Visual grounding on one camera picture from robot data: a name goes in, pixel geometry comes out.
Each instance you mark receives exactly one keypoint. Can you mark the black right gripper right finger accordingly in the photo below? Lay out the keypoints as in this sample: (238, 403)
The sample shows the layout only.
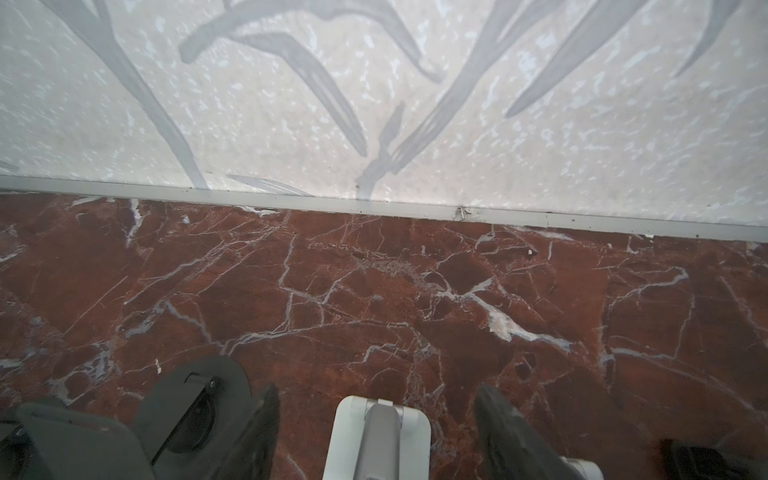
(511, 447)

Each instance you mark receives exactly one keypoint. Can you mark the round grey stand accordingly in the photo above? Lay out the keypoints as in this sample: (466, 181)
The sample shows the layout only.
(194, 415)
(46, 440)

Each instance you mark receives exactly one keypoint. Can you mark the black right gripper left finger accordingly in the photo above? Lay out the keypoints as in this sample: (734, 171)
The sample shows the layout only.
(246, 448)

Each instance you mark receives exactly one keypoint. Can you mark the white stand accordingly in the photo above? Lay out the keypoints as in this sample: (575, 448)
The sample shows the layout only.
(378, 439)
(587, 470)

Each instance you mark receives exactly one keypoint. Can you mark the round grey stand left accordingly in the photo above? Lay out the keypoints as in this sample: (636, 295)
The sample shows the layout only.
(46, 440)

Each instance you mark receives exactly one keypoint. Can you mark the black folding stand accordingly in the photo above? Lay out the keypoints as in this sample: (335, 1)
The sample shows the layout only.
(687, 461)

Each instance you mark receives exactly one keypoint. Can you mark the white stand right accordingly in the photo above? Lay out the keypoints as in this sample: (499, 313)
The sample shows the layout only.
(587, 470)

